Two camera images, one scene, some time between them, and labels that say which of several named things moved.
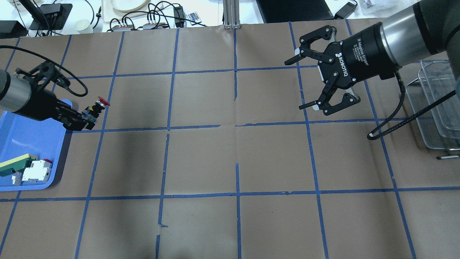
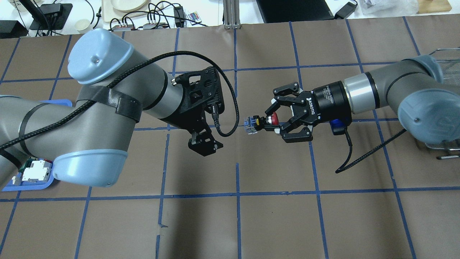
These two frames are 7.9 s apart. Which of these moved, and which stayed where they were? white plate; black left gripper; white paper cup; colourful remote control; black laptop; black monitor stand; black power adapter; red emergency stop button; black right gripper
Moved: red emergency stop button; black left gripper; black right gripper
Stayed: black power adapter; white paper cup; black laptop; black monitor stand; colourful remote control; white plate
